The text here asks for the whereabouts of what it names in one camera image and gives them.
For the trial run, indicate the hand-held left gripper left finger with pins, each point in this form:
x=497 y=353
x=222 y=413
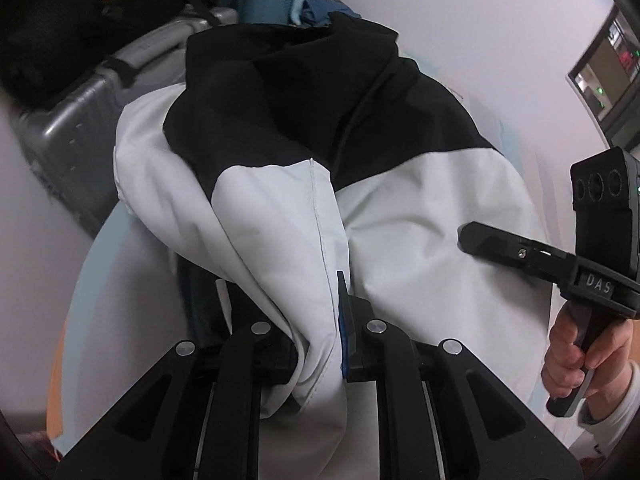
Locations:
x=250 y=355

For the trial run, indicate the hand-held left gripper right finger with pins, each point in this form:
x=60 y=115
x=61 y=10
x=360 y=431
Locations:
x=345 y=340

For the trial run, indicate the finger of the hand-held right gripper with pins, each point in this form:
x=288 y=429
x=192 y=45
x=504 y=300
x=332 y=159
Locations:
x=505 y=247

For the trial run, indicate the white and black hooded jacket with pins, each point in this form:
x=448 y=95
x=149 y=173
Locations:
x=425 y=210

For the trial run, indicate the person's right forearm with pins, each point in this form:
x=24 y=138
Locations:
x=615 y=420

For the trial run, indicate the blue clothes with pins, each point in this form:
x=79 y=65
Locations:
x=320 y=12

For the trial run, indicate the person's right hand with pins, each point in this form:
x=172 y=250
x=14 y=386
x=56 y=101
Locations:
x=562 y=360

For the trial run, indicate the bed with striped sheet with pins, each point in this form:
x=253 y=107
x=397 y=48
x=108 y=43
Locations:
x=125 y=310

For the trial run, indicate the dark framed window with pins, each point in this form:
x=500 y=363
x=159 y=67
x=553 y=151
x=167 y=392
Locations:
x=607 y=70

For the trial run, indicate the grey suitcase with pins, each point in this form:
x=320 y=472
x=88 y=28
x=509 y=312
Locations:
x=75 y=125

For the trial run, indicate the black backpack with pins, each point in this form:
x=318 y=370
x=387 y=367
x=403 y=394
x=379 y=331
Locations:
x=75 y=20

